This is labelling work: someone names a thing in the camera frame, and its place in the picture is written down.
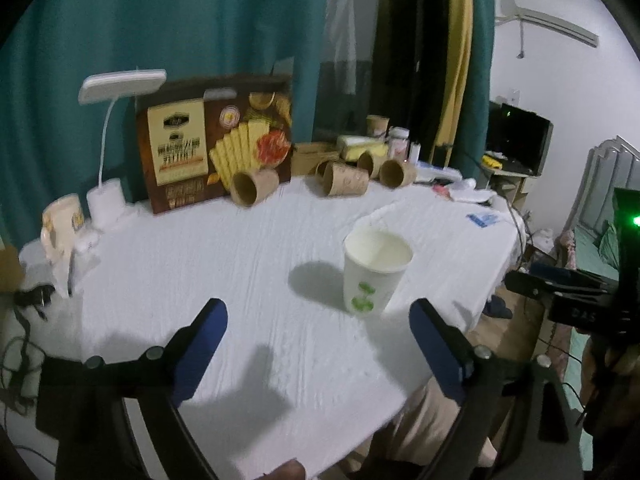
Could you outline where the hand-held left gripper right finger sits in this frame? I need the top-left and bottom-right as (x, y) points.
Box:
(409, 298), (586, 480)

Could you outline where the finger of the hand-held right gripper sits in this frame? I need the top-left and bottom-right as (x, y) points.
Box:
(504, 271), (603, 302)
(529, 262), (618, 288)

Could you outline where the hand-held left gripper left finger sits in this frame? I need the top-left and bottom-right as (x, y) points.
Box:
(35, 298), (229, 480)

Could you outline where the white cup with green print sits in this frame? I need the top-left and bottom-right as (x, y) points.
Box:
(342, 226), (415, 317)

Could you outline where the person's right hand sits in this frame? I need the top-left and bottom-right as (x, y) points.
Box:
(580, 336), (640, 433)

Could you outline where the green bedding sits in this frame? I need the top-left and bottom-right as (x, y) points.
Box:
(570, 222), (623, 281)

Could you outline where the dark blue slipper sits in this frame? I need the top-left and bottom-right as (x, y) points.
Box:
(484, 294), (515, 320)

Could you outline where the person's leg in beige pants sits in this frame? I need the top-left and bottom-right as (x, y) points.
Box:
(340, 380), (501, 480)

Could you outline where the white tablecloth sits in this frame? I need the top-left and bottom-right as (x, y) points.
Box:
(20, 172), (527, 478)

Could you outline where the grey bed headboard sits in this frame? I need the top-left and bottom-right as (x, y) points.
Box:
(562, 135), (640, 241)

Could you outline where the small wooden desk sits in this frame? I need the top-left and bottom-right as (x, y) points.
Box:
(481, 162), (540, 212)

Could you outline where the white plastic bag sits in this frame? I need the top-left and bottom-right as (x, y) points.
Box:
(446, 178), (496, 204)

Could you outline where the black monitor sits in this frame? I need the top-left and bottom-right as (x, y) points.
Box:
(486, 101), (554, 177)

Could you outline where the black power adapter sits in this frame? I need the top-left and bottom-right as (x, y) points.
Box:
(14, 284), (57, 321)

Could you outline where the jar with white lid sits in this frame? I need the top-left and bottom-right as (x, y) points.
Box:
(388, 127), (411, 162)

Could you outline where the white desk lamp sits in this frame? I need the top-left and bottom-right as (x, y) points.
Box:
(78, 69), (167, 231)

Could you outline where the brown biscuit box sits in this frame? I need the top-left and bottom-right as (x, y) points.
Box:
(136, 74), (293, 215)

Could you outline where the yellow packet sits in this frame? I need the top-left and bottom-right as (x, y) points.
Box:
(337, 135), (390, 162)

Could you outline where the cardboard box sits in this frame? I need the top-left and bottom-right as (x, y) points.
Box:
(291, 142), (341, 176)

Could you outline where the yellow curtain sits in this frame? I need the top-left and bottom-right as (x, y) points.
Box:
(434, 0), (474, 148)

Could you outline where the teal curtain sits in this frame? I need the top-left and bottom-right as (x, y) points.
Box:
(0, 0), (332, 248)
(471, 0), (497, 171)

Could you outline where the white air conditioner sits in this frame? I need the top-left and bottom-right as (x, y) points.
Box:
(495, 0), (600, 49)

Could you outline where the white hanging garment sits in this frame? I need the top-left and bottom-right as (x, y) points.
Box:
(325, 0), (358, 96)

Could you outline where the black cable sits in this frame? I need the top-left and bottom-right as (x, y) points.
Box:
(0, 305), (48, 416)

